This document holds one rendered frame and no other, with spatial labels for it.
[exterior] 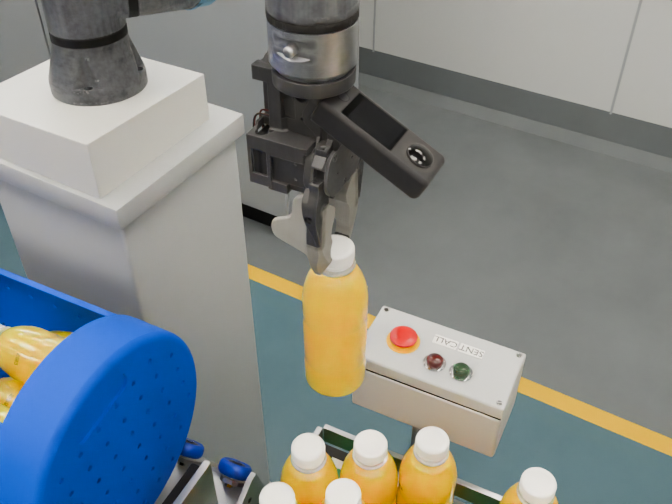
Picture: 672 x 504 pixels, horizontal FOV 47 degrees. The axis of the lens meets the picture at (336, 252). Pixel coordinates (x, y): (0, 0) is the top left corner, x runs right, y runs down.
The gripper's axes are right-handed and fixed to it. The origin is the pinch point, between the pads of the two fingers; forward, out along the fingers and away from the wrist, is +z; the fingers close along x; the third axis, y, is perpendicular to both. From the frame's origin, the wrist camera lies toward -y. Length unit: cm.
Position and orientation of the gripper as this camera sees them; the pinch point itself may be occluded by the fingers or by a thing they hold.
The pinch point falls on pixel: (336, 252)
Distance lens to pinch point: 76.6
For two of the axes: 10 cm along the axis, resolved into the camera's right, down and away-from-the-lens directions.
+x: -4.4, 5.9, -6.8
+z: 0.0, 7.6, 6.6
